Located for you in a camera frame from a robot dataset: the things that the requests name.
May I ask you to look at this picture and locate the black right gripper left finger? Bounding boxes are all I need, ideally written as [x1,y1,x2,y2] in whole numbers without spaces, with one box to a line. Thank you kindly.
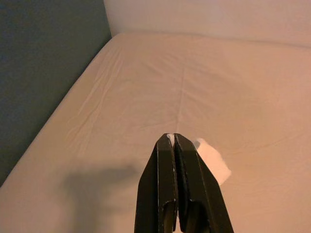
[133,133,179,233]

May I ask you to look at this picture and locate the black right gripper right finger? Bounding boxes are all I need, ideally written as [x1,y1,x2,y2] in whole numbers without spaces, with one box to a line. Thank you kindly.
[173,133,235,233]

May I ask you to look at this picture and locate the white tissue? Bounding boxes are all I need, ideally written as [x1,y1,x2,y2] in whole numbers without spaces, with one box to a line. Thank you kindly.
[167,133,232,186]

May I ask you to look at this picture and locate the bed with beige sheet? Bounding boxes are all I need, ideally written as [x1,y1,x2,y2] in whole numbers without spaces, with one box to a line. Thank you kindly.
[0,30,311,233]

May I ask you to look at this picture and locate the grey-blue upholstered headboard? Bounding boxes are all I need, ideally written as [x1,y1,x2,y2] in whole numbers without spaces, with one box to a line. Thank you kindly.
[0,0,112,187]

